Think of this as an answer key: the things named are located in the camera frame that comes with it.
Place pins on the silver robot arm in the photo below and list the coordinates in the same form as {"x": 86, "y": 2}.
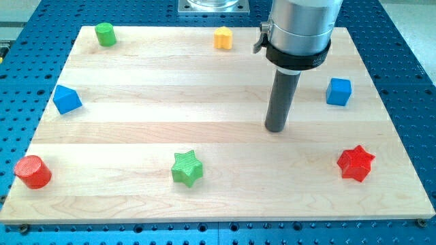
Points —
{"x": 297, "y": 33}

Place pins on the light wooden board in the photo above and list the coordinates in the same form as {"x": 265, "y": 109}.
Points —
{"x": 165, "y": 90}

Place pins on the green star block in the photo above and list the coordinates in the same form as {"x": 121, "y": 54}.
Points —
{"x": 187, "y": 168}

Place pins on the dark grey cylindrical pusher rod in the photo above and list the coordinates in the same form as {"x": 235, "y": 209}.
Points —
{"x": 281, "y": 97}

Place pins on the yellow heart block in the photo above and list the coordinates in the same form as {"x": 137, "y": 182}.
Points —
{"x": 222, "y": 38}

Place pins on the blue cube block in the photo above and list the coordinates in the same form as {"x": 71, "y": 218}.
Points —
{"x": 338, "y": 92}

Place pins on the red star block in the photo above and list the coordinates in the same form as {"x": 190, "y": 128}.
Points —
{"x": 355, "y": 163}

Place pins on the green cylinder block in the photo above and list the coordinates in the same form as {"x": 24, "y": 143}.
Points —
{"x": 105, "y": 34}

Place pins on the blue triangular block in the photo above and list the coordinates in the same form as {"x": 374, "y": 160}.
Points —
{"x": 66, "y": 99}

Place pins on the red cylinder block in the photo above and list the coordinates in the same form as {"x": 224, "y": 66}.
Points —
{"x": 33, "y": 172}

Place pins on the board corner screw left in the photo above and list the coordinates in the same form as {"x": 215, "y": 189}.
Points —
{"x": 23, "y": 228}

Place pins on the board corner screw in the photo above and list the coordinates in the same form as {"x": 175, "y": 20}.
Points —
{"x": 23, "y": 228}
{"x": 421, "y": 223}

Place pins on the board corner screw right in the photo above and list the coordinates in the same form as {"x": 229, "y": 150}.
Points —
{"x": 421, "y": 223}

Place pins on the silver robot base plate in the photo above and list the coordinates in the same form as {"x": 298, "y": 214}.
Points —
{"x": 212, "y": 6}

